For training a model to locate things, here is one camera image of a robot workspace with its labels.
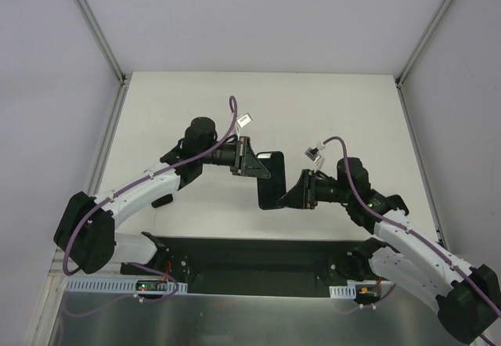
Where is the black phone case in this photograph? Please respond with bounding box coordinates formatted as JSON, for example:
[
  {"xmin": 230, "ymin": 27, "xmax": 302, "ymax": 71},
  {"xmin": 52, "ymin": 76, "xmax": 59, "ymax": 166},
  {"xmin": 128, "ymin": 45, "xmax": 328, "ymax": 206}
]
[{"xmin": 254, "ymin": 150, "xmax": 289, "ymax": 211}]

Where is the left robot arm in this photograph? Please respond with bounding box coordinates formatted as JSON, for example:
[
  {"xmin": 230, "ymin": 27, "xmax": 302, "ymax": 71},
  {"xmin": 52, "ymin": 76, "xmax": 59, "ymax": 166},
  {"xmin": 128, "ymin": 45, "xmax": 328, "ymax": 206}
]
[{"xmin": 54, "ymin": 117, "xmax": 271, "ymax": 276}]

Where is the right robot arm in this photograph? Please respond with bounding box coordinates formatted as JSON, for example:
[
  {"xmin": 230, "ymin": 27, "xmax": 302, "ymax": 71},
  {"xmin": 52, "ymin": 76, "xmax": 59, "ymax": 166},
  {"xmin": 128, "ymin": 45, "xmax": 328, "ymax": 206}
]
[{"xmin": 277, "ymin": 157, "xmax": 500, "ymax": 344}]

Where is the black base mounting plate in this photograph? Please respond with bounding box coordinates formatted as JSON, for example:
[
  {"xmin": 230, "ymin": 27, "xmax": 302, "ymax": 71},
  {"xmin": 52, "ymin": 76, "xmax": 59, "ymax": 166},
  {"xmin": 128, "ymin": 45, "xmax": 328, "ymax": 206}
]
[{"xmin": 119, "ymin": 236, "xmax": 406, "ymax": 296}]

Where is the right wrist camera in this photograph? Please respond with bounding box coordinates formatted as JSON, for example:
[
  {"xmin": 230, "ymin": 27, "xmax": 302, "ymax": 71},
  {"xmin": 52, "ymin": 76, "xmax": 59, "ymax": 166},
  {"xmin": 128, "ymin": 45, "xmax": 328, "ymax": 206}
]
[{"xmin": 305, "ymin": 147, "xmax": 325, "ymax": 167}]

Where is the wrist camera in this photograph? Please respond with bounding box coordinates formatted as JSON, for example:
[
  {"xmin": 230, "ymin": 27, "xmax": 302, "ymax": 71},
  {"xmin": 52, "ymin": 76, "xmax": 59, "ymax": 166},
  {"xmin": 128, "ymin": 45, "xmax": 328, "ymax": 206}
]
[
  {"xmin": 305, "ymin": 147, "xmax": 325, "ymax": 167},
  {"xmin": 236, "ymin": 113, "xmax": 253, "ymax": 128}
]

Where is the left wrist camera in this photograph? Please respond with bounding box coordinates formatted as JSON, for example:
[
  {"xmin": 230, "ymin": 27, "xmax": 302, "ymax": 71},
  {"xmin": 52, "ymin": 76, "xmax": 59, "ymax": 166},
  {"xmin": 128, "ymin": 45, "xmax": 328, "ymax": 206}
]
[{"xmin": 236, "ymin": 113, "xmax": 253, "ymax": 128}]

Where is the right white cable duct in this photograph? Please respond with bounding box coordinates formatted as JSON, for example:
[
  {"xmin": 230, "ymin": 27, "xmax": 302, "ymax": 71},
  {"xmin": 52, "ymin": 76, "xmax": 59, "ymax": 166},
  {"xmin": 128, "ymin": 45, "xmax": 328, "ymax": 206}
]
[{"xmin": 329, "ymin": 281, "xmax": 381, "ymax": 300}]

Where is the white cable duct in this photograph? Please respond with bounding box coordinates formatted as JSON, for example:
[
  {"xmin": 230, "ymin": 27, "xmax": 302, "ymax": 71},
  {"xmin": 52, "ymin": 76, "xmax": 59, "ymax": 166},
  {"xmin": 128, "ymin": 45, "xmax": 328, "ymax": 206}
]
[
  {"xmin": 329, "ymin": 281, "xmax": 381, "ymax": 300},
  {"xmin": 66, "ymin": 277, "xmax": 188, "ymax": 295}
]

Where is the right aluminium table rail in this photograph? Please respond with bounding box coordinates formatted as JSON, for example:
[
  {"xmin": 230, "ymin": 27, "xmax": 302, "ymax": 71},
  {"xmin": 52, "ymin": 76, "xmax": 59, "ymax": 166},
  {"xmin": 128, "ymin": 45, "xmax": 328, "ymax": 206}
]
[{"xmin": 396, "ymin": 85, "xmax": 447, "ymax": 247}]

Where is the aluminium table rail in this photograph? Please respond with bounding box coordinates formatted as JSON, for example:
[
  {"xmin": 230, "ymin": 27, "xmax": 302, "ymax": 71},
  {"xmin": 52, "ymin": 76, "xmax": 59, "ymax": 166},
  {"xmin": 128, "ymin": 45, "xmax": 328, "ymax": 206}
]
[
  {"xmin": 83, "ymin": 78, "xmax": 129, "ymax": 195},
  {"xmin": 396, "ymin": 85, "xmax": 447, "ymax": 247}
]

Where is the left aluminium table rail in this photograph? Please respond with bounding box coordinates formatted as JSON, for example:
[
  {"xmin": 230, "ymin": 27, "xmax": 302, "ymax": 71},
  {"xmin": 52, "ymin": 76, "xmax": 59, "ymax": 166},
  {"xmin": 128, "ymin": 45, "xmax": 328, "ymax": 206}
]
[{"xmin": 83, "ymin": 78, "xmax": 129, "ymax": 195}]

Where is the left aluminium frame post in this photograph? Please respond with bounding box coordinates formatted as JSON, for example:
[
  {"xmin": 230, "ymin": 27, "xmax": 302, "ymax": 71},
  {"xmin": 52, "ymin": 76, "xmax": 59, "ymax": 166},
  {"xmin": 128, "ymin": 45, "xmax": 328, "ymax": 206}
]
[{"xmin": 74, "ymin": 0, "xmax": 128, "ymax": 85}]

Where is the aluminium frame post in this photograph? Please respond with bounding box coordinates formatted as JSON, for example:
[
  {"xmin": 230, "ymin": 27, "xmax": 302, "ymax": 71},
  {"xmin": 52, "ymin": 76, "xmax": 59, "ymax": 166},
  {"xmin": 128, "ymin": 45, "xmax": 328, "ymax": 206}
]
[
  {"xmin": 74, "ymin": 0, "xmax": 128, "ymax": 85},
  {"xmin": 395, "ymin": 0, "xmax": 456, "ymax": 89}
]

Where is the left white cable duct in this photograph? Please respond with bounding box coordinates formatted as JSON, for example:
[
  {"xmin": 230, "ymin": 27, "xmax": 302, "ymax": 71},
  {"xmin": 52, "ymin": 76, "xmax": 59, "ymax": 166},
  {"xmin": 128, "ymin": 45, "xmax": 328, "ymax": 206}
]
[{"xmin": 66, "ymin": 277, "xmax": 188, "ymax": 295}]

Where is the front aluminium rail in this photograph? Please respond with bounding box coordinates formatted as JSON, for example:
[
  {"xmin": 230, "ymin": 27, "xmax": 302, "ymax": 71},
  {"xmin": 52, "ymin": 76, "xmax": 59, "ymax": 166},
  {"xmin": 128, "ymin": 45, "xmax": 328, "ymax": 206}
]
[{"xmin": 49, "ymin": 247, "xmax": 123, "ymax": 276}]

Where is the right aluminium frame post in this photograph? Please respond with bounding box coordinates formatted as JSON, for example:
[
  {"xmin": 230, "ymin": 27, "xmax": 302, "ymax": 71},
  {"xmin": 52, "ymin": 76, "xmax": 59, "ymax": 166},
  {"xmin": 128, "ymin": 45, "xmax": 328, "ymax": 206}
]
[{"xmin": 395, "ymin": 0, "xmax": 456, "ymax": 89}]

